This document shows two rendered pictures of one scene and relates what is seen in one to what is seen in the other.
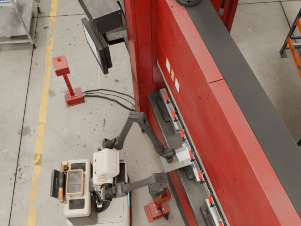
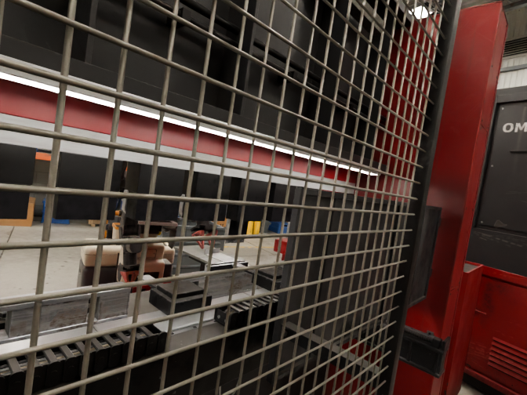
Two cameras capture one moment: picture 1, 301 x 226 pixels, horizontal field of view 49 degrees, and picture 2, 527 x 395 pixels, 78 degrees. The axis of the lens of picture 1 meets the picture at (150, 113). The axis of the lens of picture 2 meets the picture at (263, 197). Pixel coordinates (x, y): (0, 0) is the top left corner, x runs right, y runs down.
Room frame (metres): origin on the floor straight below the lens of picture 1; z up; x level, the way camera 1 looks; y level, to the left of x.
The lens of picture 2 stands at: (0.60, -1.51, 1.34)
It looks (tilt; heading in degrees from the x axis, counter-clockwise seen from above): 3 degrees down; 59
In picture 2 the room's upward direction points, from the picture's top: 8 degrees clockwise
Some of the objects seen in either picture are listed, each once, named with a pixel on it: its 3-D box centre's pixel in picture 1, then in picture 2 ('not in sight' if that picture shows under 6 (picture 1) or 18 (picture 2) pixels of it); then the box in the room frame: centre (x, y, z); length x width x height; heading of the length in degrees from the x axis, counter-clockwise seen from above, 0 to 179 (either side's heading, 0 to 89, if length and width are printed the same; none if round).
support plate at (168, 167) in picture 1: (175, 159); (208, 254); (1.15, -0.22, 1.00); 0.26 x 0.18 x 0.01; 107
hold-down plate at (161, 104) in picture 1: (163, 109); not in sight; (1.75, -0.13, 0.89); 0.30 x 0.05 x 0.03; 17
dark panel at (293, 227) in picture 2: not in sight; (384, 263); (1.57, -0.78, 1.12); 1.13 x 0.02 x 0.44; 17
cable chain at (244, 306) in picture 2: not in sight; (274, 302); (1.11, -0.80, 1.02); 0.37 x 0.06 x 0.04; 17
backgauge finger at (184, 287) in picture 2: not in sight; (165, 287); (0.87, -0.63, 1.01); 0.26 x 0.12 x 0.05; 107
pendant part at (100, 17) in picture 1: (102, 31); not in sight; (2.27, 0.43, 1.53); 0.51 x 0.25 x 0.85; 25
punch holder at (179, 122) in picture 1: (183, 120); (277, 201); (1.41, -0.29, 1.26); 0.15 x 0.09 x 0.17; 17
